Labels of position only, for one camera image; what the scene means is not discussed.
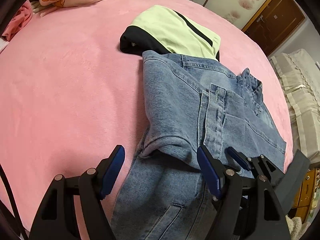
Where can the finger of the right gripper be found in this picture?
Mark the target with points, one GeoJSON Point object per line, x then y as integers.
{"type": "Point", "coordinates": [240, 158]}

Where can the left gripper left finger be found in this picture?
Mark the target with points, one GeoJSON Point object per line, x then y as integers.
{"type": "Point", "coordinates": [56, 217]}

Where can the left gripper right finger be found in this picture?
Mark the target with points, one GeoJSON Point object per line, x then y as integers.
{"type": "Point", "coordinates": [225, 185]}

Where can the blue denim jacket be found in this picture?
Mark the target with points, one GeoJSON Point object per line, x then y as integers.
{"type": "Point", "coordinates": [189, 102]}

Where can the wooden drawer cabinet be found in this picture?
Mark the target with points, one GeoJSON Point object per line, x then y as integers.
{"type": "Point", "coordinates": [307, 197]}

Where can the white fluffy cloth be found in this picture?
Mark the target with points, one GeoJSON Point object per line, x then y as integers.
{"type": "Point", "coordinates": [296, 227]}

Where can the beige lace-covered furniture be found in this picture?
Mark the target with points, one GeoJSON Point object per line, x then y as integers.
{"type": "Point", "coordinates": [298, 75]}

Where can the pink bed blanket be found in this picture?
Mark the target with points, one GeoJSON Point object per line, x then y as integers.
{"type": "Point", "coordinates": [69, 95]}

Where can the dark wooden door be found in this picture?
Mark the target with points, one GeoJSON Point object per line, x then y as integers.
{"type": "Point", "coordinates": [275, 23]}

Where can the green and black folded garment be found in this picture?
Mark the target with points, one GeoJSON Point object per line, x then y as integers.
{"type": "Point", "coordinates": [164, 31]}

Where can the pink crumpled cloth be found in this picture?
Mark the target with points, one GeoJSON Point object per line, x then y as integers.
{"type": "Point", "coordinates": [19, 21]}

